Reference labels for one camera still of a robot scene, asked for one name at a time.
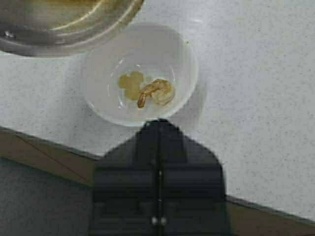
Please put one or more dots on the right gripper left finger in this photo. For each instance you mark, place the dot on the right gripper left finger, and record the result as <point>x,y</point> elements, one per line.
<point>126,188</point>

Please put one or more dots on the black frying pan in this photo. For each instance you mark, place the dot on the black frying pan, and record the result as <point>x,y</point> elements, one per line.
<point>56,28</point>

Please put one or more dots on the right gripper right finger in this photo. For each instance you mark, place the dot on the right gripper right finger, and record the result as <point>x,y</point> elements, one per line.
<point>191,187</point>

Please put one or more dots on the white serving bowl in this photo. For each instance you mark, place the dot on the white serving bowl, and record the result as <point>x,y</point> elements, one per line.
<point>114,72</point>

